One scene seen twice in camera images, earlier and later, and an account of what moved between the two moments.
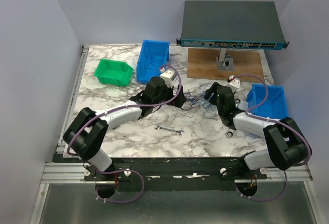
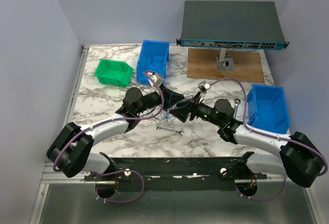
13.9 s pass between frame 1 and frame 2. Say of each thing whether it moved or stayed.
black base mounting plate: stayed
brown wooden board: stayed
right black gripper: moved
